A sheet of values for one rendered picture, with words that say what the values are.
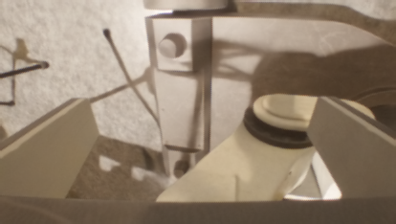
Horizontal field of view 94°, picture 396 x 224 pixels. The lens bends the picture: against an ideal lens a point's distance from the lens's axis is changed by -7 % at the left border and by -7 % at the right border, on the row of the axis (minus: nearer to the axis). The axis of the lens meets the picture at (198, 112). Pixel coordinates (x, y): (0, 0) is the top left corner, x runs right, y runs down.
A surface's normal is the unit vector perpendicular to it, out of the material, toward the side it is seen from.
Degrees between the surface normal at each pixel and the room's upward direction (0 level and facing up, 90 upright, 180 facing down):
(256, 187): 90
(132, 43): 0
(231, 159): 90
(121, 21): 0
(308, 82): 0
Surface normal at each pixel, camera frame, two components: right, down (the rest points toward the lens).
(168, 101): -0.21, 0.51
